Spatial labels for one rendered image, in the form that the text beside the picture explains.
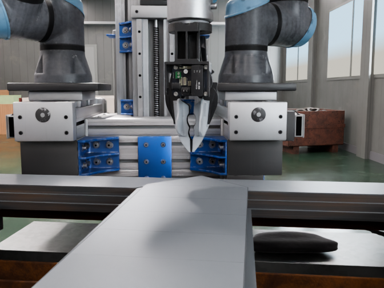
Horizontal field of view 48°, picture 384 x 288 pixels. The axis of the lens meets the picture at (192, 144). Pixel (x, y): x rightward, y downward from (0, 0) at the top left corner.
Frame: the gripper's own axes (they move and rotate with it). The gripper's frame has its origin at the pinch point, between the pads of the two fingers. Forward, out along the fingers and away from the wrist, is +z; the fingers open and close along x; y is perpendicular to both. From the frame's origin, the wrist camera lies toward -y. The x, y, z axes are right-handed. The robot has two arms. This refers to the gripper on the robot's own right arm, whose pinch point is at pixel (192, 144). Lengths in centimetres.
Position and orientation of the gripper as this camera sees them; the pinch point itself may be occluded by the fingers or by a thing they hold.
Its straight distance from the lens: 75.7
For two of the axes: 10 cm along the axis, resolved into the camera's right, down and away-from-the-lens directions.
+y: -1.1, 1.3, -9.9
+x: 9.9, 0.1, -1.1
